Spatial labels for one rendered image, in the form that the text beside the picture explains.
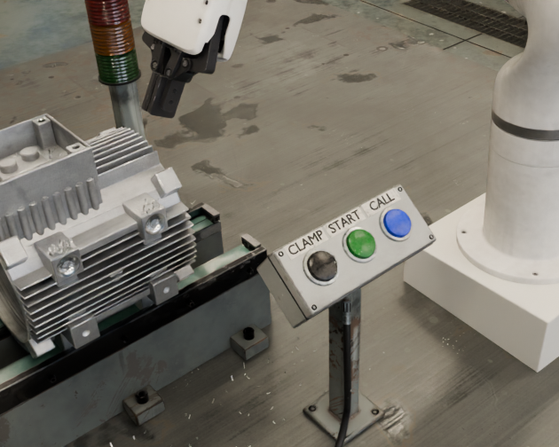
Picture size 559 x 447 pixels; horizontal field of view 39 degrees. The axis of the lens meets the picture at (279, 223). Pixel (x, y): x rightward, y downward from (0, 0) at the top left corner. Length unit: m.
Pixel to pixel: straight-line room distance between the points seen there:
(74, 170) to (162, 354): 0.28
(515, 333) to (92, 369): 0.51
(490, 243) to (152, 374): 0.47
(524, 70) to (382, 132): 0.62
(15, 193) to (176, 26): 0.22
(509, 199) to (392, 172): 0.40
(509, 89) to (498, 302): 0.27
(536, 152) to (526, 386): 0.28
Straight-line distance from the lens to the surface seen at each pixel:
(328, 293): 0.73
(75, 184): 0.81
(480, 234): 1.08
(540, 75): 0.90
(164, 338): 0.95
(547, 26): 0.84
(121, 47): 1.17
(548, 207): 1.00
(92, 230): 0.82
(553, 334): 1.01
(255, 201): 1.29
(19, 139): 0.87
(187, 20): 0.76
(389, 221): 0.78
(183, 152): 1.45
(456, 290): 1.06
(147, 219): 0.81
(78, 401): 0.94
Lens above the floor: 1.53
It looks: 36 degrees down
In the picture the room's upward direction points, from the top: 3 degrees counter-clockwise
